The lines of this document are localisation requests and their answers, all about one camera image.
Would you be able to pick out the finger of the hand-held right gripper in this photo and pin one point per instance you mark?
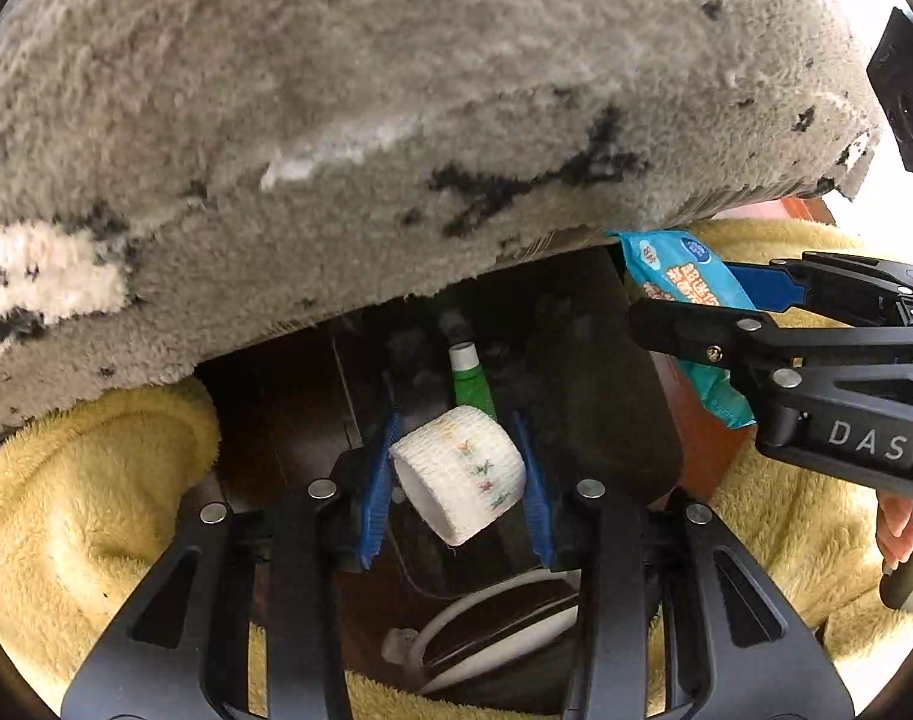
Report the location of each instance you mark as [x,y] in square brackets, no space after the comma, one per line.
[689,330]
[764,285]

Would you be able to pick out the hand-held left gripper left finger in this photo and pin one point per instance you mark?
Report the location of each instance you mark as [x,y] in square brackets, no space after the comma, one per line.
[375,499]

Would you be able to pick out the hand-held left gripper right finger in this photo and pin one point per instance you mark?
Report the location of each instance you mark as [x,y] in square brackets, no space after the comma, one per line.
[537,506]

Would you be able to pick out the blue snack packet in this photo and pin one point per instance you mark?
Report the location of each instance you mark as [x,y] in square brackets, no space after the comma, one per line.
[674,270]

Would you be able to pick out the white patterned bandage roll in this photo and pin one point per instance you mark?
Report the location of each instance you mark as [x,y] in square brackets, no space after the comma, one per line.
[464,465]

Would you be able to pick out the dark bin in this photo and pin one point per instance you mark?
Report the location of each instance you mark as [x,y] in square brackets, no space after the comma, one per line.
[276,420]

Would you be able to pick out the person's right hand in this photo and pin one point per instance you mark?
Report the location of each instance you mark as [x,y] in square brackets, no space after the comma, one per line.
[897,532]

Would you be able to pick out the green tube with white cap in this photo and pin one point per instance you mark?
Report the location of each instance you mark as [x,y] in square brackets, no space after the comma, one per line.
[473,390]

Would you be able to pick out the black plastic object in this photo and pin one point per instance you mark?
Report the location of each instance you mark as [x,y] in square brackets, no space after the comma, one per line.
[906,105]

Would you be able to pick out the yellow fluffy blanket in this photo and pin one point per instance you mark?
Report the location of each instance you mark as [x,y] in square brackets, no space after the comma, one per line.
[89,502]

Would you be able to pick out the grey patterned fluffy blanket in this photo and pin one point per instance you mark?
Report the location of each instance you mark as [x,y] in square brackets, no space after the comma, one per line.
[351,127]

